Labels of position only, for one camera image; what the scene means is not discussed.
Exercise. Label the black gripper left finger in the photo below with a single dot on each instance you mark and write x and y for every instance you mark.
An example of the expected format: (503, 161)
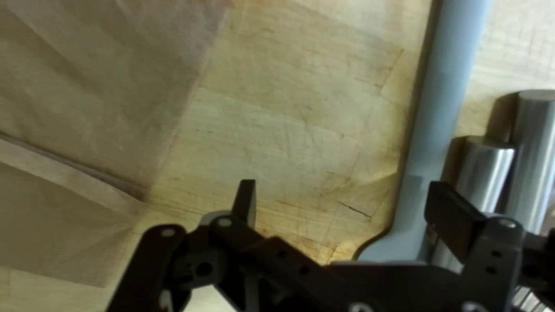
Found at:
(243, 201)

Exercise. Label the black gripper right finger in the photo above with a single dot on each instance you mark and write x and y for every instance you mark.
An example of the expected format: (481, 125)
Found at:
(491, 248)

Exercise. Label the brown paper napkin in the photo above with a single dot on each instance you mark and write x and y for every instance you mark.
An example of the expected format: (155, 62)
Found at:
(58, 230)
(87, 86)

